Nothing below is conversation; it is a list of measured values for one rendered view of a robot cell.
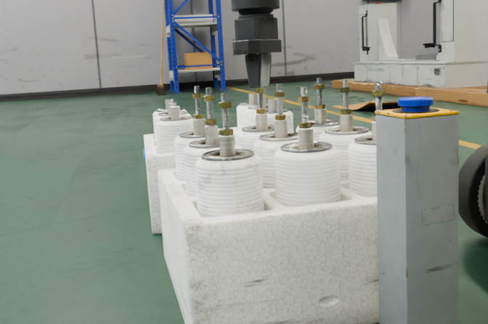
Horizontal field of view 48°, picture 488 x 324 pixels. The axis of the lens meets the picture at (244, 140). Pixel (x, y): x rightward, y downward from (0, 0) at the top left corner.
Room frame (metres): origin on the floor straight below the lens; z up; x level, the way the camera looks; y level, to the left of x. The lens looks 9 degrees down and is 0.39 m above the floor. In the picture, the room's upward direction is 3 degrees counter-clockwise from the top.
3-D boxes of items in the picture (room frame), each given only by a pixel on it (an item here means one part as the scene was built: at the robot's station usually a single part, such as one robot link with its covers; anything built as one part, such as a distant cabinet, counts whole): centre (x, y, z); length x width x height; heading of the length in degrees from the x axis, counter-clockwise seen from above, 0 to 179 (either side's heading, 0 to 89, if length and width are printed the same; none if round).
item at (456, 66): (4.71, -1.55, 0.45); 1.61 x 0.57 x 0.74; 12
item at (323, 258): (0.91, -0.06, 0.09); 0.39 x 0.39 x 0.18; 14
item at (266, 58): (1.04, -0.05, 0.36); 0.03 x 0.02 x 0.06; 61
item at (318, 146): (0.79, -0.09, 0.25); 0.08 x 0.08 x 0.01
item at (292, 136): (0.91, -0.06, 0.25); 0.08 x 0.08 x 0.01
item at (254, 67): (1.00, -0.02, 0.36); 0.03 x 0.02 x 0.06; 61
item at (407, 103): (0.64, -0.20, 0.32); 0.04 x 0.04 x 0.02
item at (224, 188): (0.77, 0.02, 0.16); 0.10 x 0.10 x 0.18
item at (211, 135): (0.88, 0.05, 0.26); 0.02 x 0.02 x 0.03
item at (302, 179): (0.79, -0.09, 0.16); 0.10 x 0.10 x 0.18
